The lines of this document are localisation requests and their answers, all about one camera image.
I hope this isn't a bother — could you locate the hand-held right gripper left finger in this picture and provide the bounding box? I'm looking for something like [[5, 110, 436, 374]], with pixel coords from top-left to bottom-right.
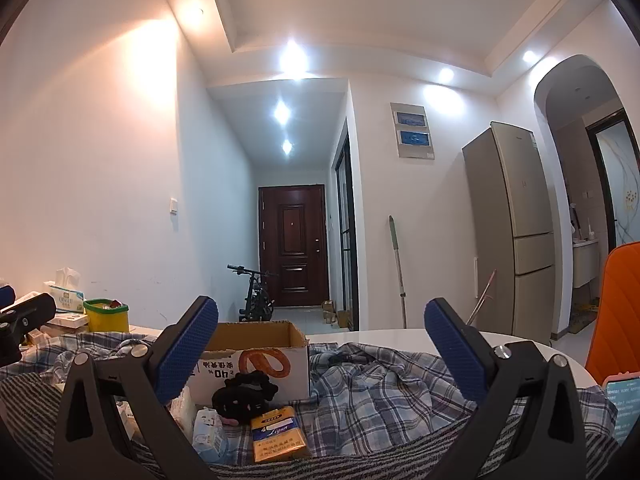
[[52, 295, 221, 480]]

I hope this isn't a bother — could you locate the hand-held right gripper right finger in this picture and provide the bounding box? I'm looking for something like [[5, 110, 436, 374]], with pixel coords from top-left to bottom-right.
[[424, 297, 588, 480]]

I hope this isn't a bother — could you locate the black plush scrunchie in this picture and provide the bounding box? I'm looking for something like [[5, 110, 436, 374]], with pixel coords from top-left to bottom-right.
[[211, 370, 280, 427]]

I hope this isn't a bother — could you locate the cardboard box with pretzel print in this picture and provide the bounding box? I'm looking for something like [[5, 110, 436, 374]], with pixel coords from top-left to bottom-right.
[[187, 321, 312, 408]]

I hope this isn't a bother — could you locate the yellow cigarette pack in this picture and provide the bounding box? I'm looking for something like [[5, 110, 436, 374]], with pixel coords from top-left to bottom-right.
[[250, 406, 312, 463]]

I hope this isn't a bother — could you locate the white tissue pack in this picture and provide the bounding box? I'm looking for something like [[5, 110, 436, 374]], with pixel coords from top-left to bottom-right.
[[47, 266, 86, 313]]

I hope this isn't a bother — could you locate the flat white box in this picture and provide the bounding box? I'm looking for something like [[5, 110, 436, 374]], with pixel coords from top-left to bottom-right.
[[50, 312, 90, 328]]

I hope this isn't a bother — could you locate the white plastic packet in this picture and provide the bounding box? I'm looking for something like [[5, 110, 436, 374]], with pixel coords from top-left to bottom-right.
[[170, 385, 197, 441]]

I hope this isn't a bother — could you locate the thin red rod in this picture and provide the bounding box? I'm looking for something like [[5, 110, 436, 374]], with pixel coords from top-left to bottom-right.
[[465, 269, 498, 326]]

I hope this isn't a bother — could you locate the yellow container with green rim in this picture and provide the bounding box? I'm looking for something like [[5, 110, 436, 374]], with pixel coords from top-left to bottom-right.
[[82, 298, 130, 333]]

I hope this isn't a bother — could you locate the small white printed packet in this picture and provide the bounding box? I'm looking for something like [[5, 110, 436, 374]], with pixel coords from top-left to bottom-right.
[[192, 407, 226, 463]]

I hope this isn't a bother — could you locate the black bicycle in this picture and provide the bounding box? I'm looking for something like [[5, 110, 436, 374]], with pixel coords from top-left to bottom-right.
[[226, 264, 279, 322]]

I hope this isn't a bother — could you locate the blue plaid cloth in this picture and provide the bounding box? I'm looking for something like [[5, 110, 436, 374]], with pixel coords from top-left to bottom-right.
[[0, 332, 618, 461]]

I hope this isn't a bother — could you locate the beige refrigerator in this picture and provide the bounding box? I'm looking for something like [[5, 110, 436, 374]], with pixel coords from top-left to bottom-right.
[[461, 121, 557, 345]]

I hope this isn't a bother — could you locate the brown entrance door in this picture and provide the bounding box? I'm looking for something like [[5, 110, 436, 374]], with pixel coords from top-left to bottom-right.
[[258, 184, 331, 307]]

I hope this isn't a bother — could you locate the white bathroom vanity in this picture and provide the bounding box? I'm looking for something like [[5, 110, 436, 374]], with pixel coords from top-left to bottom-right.
[[571, 239, 600, 288]]

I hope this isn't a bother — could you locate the black framed glass door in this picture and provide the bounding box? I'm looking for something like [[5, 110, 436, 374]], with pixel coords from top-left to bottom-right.
[[334, 117, 360, 331]]

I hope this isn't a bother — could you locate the orange chair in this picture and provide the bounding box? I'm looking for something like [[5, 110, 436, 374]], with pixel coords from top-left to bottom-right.
[[584, 241, 640, 386]]

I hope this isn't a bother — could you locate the smartphone in light case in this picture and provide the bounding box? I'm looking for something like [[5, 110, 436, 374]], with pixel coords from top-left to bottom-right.
[[602, 372, 640, 443]]

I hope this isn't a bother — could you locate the frosted glass door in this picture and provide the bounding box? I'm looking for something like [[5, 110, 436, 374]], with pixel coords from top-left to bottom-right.
[[587, 109, 640, 256]]

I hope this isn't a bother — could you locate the green handled mop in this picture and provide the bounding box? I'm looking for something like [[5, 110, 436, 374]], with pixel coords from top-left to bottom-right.
[[388, 215, 408, 329]]

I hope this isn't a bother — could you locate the wall electrical panel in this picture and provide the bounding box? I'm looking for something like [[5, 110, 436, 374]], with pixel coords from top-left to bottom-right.
[[390, 102, 435, 160]]

